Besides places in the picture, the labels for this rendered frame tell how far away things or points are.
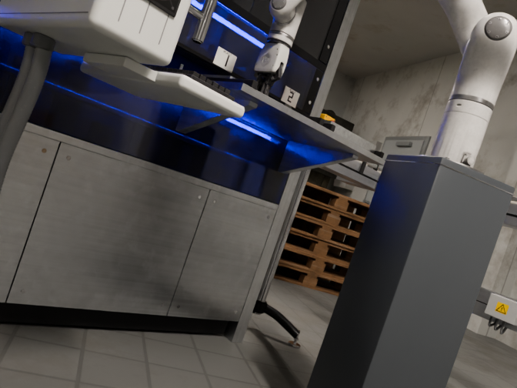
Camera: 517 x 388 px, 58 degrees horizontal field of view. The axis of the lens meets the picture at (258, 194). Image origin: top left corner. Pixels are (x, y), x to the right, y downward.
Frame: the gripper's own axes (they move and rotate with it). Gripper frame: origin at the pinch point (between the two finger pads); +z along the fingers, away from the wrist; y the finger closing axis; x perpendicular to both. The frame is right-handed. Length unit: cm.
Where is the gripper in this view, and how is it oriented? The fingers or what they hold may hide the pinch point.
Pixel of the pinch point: (261, 90)
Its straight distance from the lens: 154.9
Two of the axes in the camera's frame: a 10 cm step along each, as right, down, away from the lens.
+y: 6.3, 2.4, -7.4
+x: 7.0, 2.4, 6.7
